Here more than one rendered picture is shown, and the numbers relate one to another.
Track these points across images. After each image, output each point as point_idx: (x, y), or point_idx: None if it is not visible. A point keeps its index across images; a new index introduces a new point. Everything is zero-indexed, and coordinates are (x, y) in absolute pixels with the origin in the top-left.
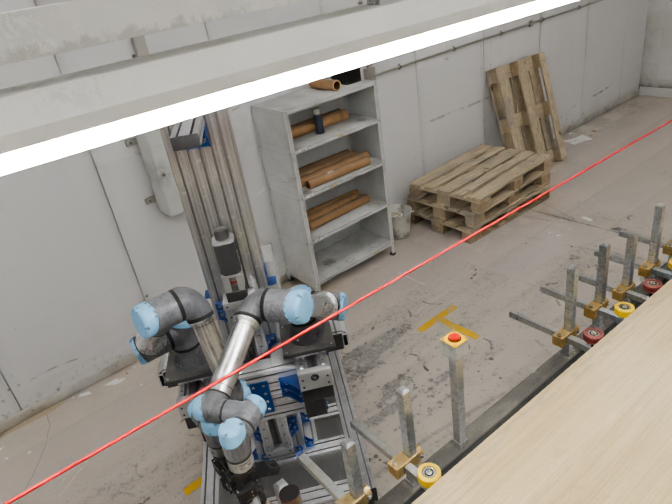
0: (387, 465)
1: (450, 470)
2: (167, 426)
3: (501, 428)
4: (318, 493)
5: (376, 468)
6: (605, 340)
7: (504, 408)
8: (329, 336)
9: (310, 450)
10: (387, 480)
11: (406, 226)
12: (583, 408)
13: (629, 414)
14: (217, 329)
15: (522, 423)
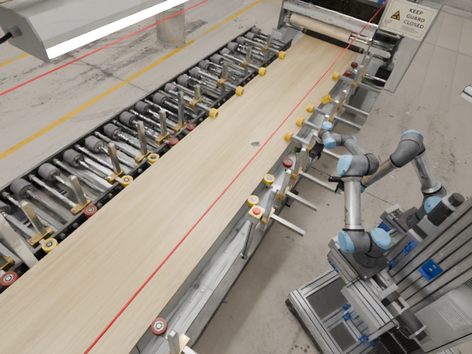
0: (294, 344)
1: (244, 202)
2: (464, 344)
3: (223, 228)
4: (319, 282)
5: (300, 340)
6: (151, 318)
7: (222, 286)
8: (348, 256)
9: (342, 312)
10: (290, 331)
11: None
12: (178, 247)
13: (153, 246)
14: (384, 167)
15: (211, 232)
